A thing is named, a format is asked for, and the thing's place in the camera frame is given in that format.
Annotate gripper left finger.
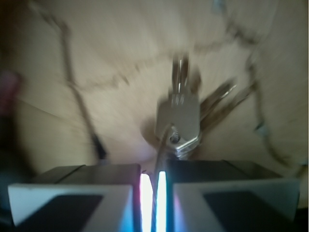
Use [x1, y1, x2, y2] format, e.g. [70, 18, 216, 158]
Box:
[8, 164, 141, 232]

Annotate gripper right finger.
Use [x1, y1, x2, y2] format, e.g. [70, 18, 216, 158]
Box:
[166, 160, 300, 232]

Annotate silver key bunch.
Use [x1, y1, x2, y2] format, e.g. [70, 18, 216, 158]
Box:
[151, 55, 253, 232]

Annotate brown paper bag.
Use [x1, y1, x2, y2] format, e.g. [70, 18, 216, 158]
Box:
[0, 0, 309, 180]

